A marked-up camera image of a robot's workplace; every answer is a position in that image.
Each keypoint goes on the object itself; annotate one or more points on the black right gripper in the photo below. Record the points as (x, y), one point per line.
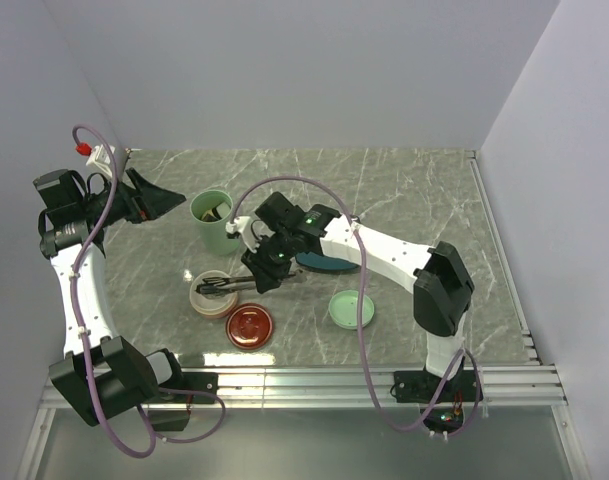
(270, 277)

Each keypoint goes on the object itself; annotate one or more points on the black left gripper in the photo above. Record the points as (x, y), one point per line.
(147, 202)

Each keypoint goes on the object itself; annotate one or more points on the orange sushi roll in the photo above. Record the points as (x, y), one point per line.
(210, 216)

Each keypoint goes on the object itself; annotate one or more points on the steel serving tongs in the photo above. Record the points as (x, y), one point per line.
(250, 282)

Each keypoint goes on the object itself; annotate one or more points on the black spiky toy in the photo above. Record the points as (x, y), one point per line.
(210, 291)

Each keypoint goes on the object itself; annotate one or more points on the red round lid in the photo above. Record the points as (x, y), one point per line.
(249, 326)

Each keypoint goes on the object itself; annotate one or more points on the white sushi roll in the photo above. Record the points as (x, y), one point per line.
(220, 211)

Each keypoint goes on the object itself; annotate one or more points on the green round lid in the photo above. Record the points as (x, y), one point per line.
(343, 309)

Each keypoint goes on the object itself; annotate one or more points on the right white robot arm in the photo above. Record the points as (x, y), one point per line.
(435, 276)

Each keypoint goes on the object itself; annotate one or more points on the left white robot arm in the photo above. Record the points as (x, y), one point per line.
(100, 367)

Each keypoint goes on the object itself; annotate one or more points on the green cylindrical lunch container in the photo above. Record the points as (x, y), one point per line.
(213, 234)

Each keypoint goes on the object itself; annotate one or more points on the teal square plate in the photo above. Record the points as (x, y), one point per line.
(323, 264)

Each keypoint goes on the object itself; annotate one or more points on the cream inner bowl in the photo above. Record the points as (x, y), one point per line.
(208, 306)

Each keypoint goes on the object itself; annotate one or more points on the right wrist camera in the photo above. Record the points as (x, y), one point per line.
(241, 228)

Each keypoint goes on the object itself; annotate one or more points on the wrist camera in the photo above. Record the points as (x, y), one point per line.
(99, 160)
(241, 228)

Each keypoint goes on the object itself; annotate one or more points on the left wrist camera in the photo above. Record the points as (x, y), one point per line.
(99, 160)

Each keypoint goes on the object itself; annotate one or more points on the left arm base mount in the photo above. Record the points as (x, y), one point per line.
(193, 389)

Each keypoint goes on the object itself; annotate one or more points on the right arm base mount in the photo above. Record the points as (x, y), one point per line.
(458, 400)

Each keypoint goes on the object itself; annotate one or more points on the aluminium rail frame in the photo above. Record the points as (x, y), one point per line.
(301, 409)

